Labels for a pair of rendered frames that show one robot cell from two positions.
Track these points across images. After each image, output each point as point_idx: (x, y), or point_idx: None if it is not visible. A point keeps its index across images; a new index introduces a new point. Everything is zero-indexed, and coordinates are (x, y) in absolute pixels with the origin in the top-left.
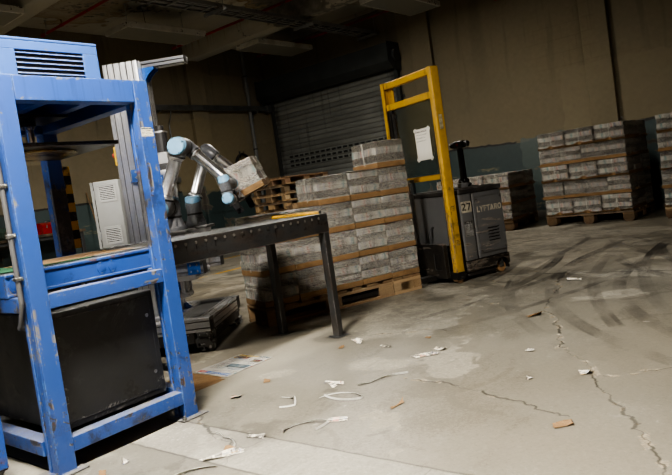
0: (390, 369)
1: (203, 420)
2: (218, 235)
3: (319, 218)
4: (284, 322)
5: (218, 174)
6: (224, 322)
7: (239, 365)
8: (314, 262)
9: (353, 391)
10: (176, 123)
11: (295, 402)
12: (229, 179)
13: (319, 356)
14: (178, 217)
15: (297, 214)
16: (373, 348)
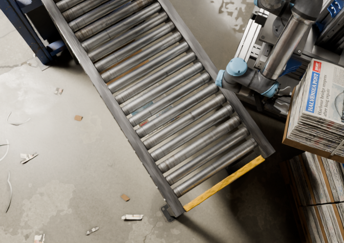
0: (25, 205)
1: (27, 66)
2: (76, 56)
3: (165, 201)
4: (234, 170)
5: (265, 61)
6: (267, 111)
7: (141, 108)
8: (324, 235)
9: (0, 163)
10: None
11: (8, 122)
12: (233, 75)
13: (112, 172)
14: (283, 25)
15: (217, 183)
16: (96, 219)
